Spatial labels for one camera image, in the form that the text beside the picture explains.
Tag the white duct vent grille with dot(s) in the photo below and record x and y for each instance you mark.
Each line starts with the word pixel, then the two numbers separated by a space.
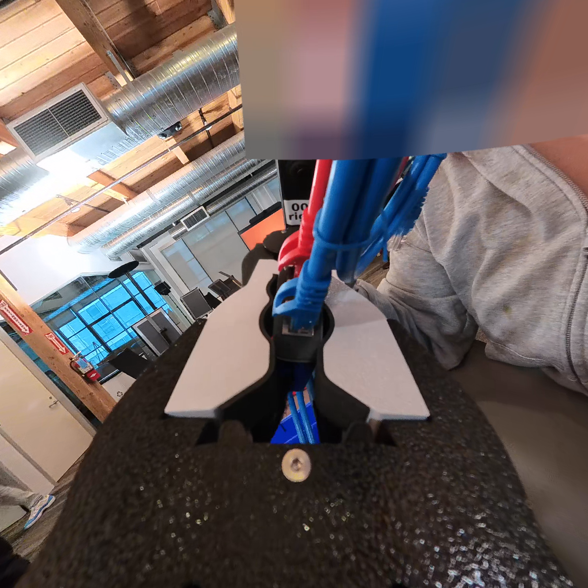
pixel 59 119

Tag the orange screen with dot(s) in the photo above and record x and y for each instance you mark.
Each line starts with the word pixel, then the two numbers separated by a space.
pixel 259 232

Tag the person's grey hoodie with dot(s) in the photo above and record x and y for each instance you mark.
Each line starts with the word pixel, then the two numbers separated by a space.
pixel 505 252

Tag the large silver air duct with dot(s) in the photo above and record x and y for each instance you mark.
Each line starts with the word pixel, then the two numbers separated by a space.
pixel 183 78

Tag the wooden beam with red stickers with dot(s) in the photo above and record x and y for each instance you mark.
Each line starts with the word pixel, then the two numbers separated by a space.
pixel 46 340

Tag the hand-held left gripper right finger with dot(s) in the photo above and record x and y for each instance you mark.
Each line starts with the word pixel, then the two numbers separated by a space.
pixel 372 363

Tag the white door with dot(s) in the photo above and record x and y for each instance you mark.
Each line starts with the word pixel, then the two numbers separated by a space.
pixel 36 413

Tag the black network adapter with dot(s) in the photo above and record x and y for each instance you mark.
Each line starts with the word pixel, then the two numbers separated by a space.
pixel 296 351

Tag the blue plastic bin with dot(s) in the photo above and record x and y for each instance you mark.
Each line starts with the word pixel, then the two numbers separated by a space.
pixel 281 436

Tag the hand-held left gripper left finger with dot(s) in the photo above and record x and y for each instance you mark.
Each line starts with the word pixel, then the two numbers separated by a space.
pixel 229 349

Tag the grid window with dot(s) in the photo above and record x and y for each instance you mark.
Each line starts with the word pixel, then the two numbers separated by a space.
pixel 110 317

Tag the red fire extinguisher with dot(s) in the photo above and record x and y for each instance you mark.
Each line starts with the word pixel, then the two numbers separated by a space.
pixel 82 367

